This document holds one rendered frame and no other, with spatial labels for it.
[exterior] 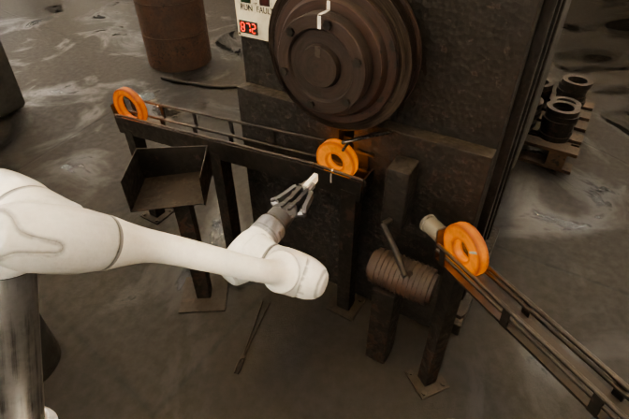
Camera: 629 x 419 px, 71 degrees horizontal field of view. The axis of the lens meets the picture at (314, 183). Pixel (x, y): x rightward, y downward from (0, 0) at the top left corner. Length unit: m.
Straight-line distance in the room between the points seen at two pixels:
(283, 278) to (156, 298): 1.17
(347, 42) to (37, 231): 0.81
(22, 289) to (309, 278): 0.58
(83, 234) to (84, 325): 1.41
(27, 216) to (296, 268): 0.58
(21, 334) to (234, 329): 1.09
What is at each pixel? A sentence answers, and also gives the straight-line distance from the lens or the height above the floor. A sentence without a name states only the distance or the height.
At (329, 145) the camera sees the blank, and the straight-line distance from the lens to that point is 1.48.
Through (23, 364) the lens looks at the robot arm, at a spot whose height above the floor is 0.82.
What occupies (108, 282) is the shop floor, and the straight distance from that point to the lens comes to 2.29.
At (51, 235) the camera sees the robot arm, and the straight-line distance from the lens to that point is 0.76.
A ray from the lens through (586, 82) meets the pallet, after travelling 3.55.
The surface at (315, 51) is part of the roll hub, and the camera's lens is 1.23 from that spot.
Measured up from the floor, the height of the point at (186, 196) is 0.60.
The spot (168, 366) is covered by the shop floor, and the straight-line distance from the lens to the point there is 1.93.
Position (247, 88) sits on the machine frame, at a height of 0.87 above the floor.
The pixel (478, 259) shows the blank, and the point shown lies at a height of 0.74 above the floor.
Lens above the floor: 1.59
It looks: 37 degrees down
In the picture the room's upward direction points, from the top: 1 degrees counter-clockwise
